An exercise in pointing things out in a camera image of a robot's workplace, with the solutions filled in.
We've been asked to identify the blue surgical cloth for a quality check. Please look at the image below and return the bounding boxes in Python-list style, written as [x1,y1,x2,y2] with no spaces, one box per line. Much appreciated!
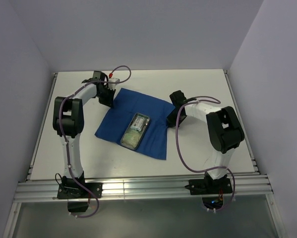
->
[95,88,174,160]

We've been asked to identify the metal instrument tray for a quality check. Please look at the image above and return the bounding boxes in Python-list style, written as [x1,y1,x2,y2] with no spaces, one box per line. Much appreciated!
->
[120,113,151,150]

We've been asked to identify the white teal gauze packet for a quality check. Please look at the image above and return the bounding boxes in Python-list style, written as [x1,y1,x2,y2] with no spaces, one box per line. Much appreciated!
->
[130,115,149,131]

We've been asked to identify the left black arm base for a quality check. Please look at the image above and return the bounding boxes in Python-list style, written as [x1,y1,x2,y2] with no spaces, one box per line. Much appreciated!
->
[57,182,103,213]

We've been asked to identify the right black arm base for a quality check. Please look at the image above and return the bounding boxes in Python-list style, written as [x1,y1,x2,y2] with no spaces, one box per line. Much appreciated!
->
[184,175,233,209]

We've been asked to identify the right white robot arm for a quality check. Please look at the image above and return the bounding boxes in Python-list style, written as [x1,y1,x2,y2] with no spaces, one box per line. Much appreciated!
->
[167,90,245,195]

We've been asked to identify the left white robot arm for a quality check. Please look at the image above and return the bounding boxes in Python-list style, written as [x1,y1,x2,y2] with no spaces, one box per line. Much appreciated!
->
[53,71,120,195]

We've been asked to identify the green printed glove packet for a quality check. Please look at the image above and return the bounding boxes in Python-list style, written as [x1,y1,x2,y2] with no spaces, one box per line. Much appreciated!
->
[121,129,141,149]

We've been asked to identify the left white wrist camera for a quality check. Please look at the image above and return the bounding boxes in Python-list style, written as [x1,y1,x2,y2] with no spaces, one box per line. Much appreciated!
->
[108,72,120,90]

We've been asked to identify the aluminium front rail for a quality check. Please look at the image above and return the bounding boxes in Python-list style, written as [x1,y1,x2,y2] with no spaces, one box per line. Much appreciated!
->
[13,174,273,203]

